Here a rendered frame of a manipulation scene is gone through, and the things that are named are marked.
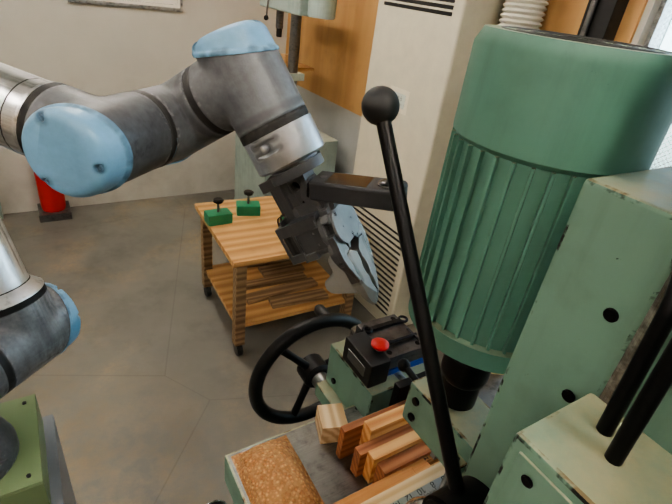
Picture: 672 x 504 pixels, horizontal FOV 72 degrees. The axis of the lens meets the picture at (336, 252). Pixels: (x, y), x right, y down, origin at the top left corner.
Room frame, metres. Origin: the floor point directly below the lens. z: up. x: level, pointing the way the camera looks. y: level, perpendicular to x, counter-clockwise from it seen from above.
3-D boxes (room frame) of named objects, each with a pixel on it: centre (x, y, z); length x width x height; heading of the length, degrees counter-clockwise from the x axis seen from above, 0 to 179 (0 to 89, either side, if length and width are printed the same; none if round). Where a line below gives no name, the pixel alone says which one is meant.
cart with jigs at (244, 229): (1.94, 0.28, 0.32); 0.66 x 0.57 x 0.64; 124
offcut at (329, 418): (0.51, -0.03, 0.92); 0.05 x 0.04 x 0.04; 17
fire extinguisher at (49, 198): (2.62, 1.85, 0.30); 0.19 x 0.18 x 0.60; 36
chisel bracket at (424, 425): (0.43, -0.19, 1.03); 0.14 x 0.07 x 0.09; 35
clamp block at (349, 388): (0.63, -0.11, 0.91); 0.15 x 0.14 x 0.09; 125
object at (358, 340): (0.63, -0.10, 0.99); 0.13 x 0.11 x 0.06; 125
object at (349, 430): (0.52, -0.14, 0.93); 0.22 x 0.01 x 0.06; 125
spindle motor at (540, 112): (0.45, -0.18, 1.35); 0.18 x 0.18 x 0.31
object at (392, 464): (0.49, -0.21, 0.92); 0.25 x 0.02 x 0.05; 125
